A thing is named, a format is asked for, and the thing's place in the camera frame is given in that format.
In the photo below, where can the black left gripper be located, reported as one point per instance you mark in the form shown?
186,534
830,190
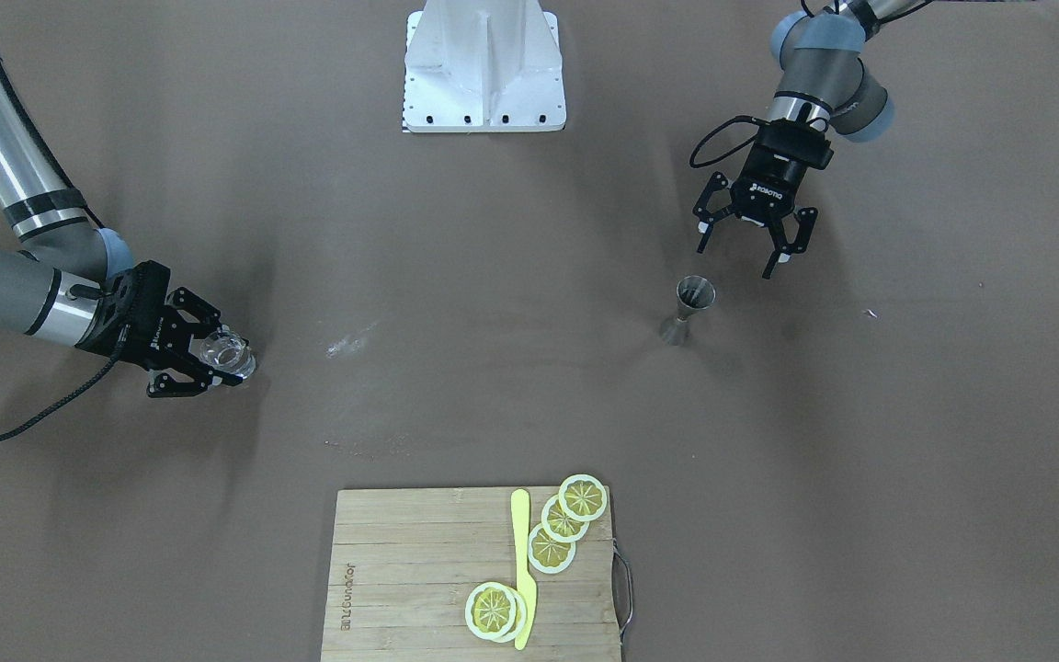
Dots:
771,188

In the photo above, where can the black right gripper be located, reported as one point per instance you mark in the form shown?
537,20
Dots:
132,324

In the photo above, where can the clear glass shaker cup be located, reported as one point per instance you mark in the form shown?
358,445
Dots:
228,353

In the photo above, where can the steel jigger measuring cup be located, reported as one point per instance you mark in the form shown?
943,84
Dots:
695,294

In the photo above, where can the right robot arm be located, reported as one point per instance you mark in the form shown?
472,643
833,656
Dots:
75,283

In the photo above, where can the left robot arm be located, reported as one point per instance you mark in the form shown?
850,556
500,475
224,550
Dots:
825,86

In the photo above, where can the bamboo cutting board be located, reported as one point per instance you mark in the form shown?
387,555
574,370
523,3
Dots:
404,560

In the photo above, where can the yellow plastic knife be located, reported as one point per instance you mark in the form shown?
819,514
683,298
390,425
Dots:
525,583

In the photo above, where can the lemon slice under top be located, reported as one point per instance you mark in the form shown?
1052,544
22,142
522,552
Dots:
519,620

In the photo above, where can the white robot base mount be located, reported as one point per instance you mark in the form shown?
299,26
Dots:
475,66

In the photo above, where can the lemon slice near handle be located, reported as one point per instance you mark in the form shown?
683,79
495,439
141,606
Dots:
489,611

